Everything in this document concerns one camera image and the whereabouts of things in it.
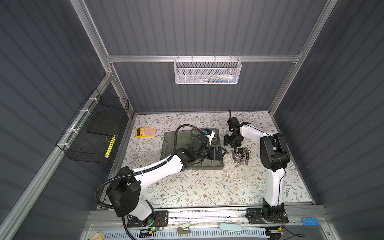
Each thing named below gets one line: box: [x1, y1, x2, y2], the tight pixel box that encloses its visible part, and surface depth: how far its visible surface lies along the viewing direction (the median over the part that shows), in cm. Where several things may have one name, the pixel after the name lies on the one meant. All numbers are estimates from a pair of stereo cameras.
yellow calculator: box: [135, 126, 157, 138], surface depth 110 cm
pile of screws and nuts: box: [231, 146, 252, 167], surface depth 98 cm
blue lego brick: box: [301, 217, 320, 226], surface depth 73 cm
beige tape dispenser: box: [177, 226, 191, 234], surface depth 71 cm
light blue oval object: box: [219, 223, 242, 232], surface depth 70 cm
